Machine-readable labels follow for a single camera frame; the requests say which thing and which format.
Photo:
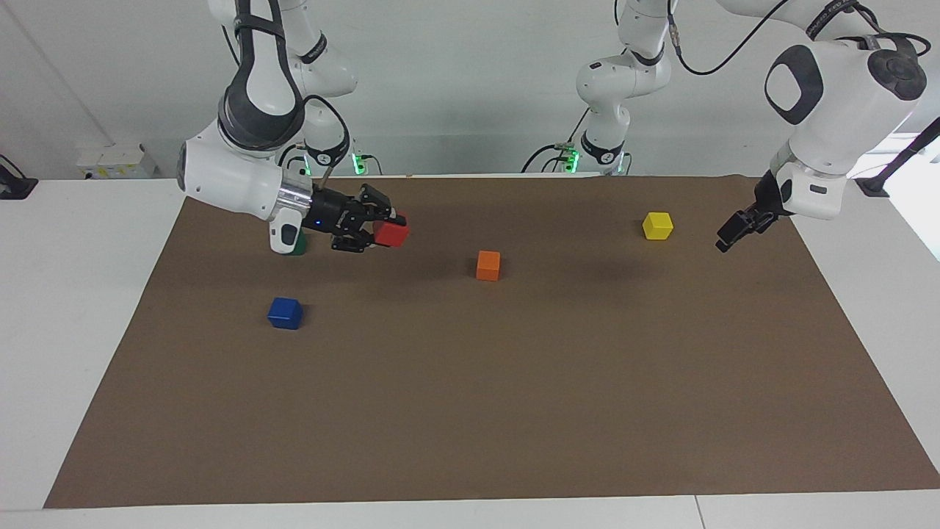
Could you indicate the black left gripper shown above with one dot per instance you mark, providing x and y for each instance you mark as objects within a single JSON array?
[{"x": 771, "y": 202}]

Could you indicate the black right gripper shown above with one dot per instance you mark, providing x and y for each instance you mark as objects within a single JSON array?
[{"x": 338, "y": 213}]

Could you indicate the yellow wooden block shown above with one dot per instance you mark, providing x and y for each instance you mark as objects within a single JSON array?
[{"x": 657, "y": 226}]

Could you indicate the brown paper mat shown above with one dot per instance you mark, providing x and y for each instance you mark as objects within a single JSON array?
[{"x": 470, "y": 397}]

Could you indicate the green wooden block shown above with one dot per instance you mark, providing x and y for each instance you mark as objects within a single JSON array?
[{"x": 300, "y": 247}]

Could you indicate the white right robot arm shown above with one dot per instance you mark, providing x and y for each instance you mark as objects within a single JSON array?
[{"x": 228, "y": 173}]

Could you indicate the black table clamp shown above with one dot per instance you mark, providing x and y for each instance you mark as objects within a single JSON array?
[{"x": 15, "y": 187}]

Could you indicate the white electrical box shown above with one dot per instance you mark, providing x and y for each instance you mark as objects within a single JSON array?
[{"x": 117, "y": 162}]

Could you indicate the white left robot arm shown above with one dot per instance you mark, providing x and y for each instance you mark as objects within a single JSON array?
[{"x": 837, "y": 110}]

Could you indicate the orange wooden block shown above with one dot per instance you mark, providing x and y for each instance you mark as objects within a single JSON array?
[{"x": 487, "y": 266}]

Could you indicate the red wooden block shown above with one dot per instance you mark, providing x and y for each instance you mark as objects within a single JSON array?
[{"x": 393, "y": 235}]

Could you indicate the black angled stand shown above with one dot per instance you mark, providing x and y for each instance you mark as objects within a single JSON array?
[{"x": 899, "y": 163}]

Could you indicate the blue wooden block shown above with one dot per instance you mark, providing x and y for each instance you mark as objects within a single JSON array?
[{"x": 285, "y": 314}]

